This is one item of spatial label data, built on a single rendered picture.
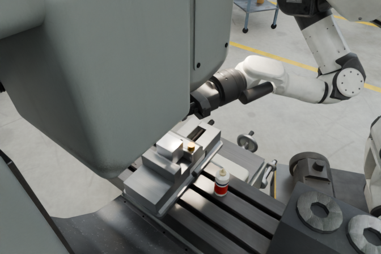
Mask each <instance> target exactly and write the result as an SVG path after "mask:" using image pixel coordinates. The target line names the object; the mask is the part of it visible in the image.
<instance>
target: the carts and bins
mask: <svg viewBox="0 0 381 254"><path fill-rule="evenodd" d="M234 4H236V5H237V6H238V7H240V8H241V9H242V10H243V11H245V12H246V16H245V25H244V28H243V30H242V31H243V33H247V32H248V28H247V25H248V18H249V13H252V12H260V11H269V10H276V11H275V15H274V20H273V24H272V25H271V28H272V29H275V28H276V26H277V25H276V21H277V15H278V10H279V7H278V4H277V5H274V4H272V3H271V2H269V1H268V0H234Z"/></svg>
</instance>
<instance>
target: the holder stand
mask: <svg viewBox="0 0 381 254"><path fill-rule="evenodd" d="M266 254H381V219H379V218H377V217H375V216H373V215H371V214H369V213H366V212H364V211H362V210H360V209H357V208H355V207H354V206H351V205H349V204H347V203H345V202H342V201H340V200H338V199H336V198H334V197H332V196H330V195H328V194H325V193H323V192H321V191H319V190H317V189H315V188H313V187H311V186H308V185H306V184H304V183H301V182H300V181H297V183H296V185H295V187H294V190H293V192H292V194H291V196H290V199H289V201H288V203H287V205H286V208H285V210H284V213H283V215H282V217H281V219H280V222H279V224H278V226H277V229H276V231H275V233H274V236H273V238H272V241H271V242H270V245H269V248H268V250H267V252H266Z"/></svg>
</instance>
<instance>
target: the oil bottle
mask: <svg viewBox="0 0 381 254"><path fill-rule="evenodd" d="M229 177H230V174H229V172H228V171H226V170H225V169H224V168H223V169H220V170H218V171H217V172H216V174H215V183H214V193H215V194H216V195H217V196H220V197H222V196H225V195H226V194H227V189H228V182H229Z"/></svg>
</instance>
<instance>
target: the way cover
mask: <svg viewBox="0 0 381 254"><path fill-rule="evenodd" d="M117 203H118V204H117ZM51 219H52V220H53V222H54V223H55V224H56V226H57V227H58V229H59V230H60V232H61V231H62V232H61V234H62V235H63V236H64V238H65V239H66V241H67V242H68V244H69V245H70V247H71V248H72V250H73V251H74V253H75V254H197V253H195V251H193V250H192V249H190V248H189V247H188V246H187V245H185V244H184V243H183V242H181V241H180V240H179V239H178V238H176V237H175V236H173V235H172V234H171V233H170V232H168V231H167V230H166V229H165V228H163V227H162V226H161V225H159V224H158V223H156V222H155V221H154V220H153V219H151V218H150V217H149V216H148V215H146V214H145V213H144V212H143V211H141V210H140V209H139V208H137V207H136V206H135V205H133V204H132V203H131V202H130V201H128V200H127V199H126V198H124V197H123V196H122V195H119V196H118V197H116V198H115V199H114V200H112V201H111V202H109V203H108V204H106V205H105V206H103V207H102V208H101V209H99V210H98V211H95V212H93V213H88V214H83V215H78V216H74V217H70V218H59V217H51ZM132 219H133V220H132ZM56 221H57V222H56ZM130 221H131V222H130ZM59 227H60V228H59ZM106 227H107V228H106ZM134 228H135V229H134ZM103 229H104V230H103ZM157 230H158V231H157ZM146 232H147V233H146ZM106 239H107V240H106ZM121 243H122V244H121ZM74 244H75V245H74ZM151 245H152V246H151ZM136 246H137V247H136ZM123 247H124V248H123ZM155 248H156V249H155ZM115 249H116V250H115Z"/></svg>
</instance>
